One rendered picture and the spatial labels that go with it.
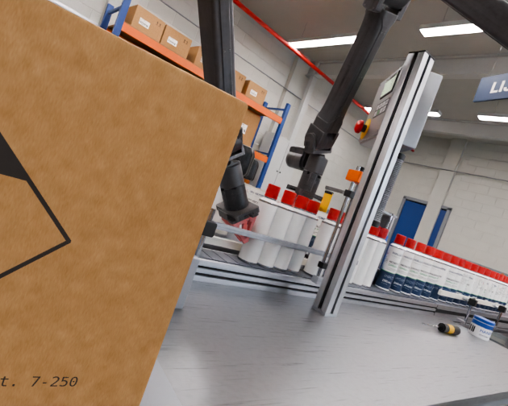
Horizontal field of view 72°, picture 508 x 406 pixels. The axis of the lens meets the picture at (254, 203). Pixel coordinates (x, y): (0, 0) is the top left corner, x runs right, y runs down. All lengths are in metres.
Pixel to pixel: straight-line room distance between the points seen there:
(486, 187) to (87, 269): 8.73
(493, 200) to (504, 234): 0.73
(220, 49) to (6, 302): 0.53
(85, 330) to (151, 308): 0.05
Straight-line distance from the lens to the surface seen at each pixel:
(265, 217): 0.86
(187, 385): 0.44
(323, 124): 0.99
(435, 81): 1.00
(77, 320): 0.29
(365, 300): 1.23
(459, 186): 9.00
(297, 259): 0.98
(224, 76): 0.70
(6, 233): 0.26
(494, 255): 8.56
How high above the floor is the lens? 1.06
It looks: 2 degrees down
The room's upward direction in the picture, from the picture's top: 20 degrees clockwise
